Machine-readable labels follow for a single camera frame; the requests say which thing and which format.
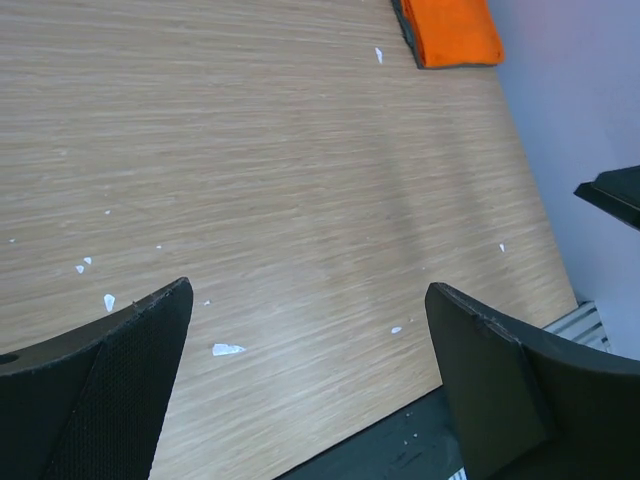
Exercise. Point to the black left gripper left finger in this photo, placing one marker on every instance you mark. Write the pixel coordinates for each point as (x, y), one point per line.
(90, 403)

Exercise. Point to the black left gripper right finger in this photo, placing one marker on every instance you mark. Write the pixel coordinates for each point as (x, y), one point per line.
(528, 404)

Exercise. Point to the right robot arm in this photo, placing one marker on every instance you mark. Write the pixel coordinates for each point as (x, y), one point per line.
(616, 192)

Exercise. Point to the folded orange t shirt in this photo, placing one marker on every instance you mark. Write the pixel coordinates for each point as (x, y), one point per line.
(450, 30)

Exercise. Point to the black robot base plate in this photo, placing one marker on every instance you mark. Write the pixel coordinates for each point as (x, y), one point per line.
(415, 442)

